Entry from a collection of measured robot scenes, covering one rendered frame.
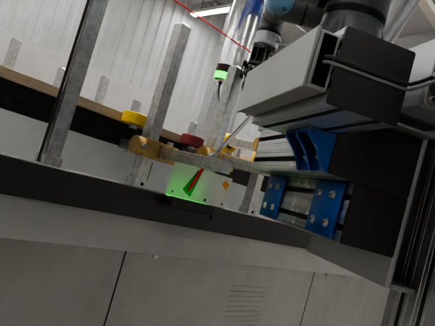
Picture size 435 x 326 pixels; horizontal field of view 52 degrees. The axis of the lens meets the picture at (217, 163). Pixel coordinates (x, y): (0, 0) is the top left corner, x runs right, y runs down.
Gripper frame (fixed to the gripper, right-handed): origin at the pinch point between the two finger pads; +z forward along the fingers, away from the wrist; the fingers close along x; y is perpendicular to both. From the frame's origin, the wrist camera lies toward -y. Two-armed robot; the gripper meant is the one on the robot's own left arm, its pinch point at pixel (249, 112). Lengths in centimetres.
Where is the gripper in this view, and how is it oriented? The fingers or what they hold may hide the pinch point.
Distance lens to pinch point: 139.0
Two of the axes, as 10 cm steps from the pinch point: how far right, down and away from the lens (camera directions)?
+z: -2.7, 9.6, -0.6
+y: -3.7, -1.6, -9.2
